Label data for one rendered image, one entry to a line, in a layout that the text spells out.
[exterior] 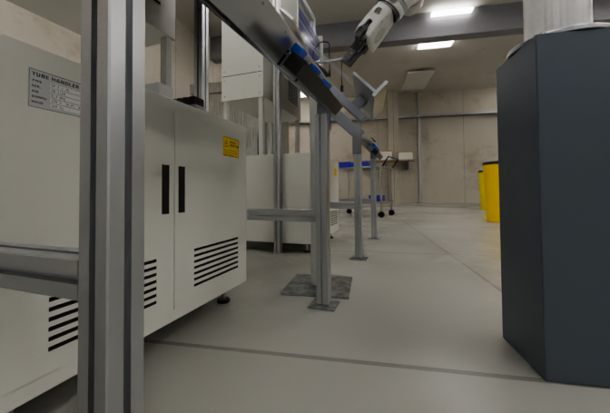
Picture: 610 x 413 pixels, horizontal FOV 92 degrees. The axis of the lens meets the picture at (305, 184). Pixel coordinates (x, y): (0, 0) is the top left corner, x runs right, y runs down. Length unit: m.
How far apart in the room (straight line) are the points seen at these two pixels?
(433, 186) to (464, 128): 1.87
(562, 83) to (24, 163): 0.97
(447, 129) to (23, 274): 9.45
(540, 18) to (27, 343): 1.15
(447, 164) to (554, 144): 8.68
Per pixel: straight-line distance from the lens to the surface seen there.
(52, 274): 0.41
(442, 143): 9.46
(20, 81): 0.64
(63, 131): 0.66
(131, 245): 0.34
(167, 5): 1.45
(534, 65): 0.81
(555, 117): 0.78
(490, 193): 4.06
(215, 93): 5.07
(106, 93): 0.33
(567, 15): 0.90
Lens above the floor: 0.38
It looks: 1 degrees up
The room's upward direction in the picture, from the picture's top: straight up
